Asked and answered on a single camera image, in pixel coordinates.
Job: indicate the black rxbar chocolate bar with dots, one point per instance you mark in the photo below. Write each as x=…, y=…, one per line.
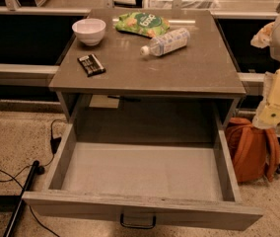
x=91, y=65

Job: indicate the open grey top drawer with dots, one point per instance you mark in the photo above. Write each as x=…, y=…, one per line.
x=190, y=185

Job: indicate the orange backpack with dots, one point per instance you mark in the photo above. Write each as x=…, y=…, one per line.
x=255, y=152

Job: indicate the clear plastic water bottle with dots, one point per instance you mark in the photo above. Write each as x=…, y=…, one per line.
x=166, y=43

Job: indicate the grey wooden cabinet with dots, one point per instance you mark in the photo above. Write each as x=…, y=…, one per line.
x=180, y=97

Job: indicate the green chip bag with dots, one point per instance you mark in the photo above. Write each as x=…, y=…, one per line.
x=142, y=24

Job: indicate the white paper under tabletop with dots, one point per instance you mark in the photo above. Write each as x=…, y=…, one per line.
x=103, y=101

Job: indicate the white bowl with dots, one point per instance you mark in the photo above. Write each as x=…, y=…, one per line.
x=89, y=31

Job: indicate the black pole on floor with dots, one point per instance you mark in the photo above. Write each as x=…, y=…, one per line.
x=17, y=212

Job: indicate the metal railing frame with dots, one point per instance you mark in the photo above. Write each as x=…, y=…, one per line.
x=31, y=30

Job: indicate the black drawer handle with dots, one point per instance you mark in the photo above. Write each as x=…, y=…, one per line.
x=132, y=222

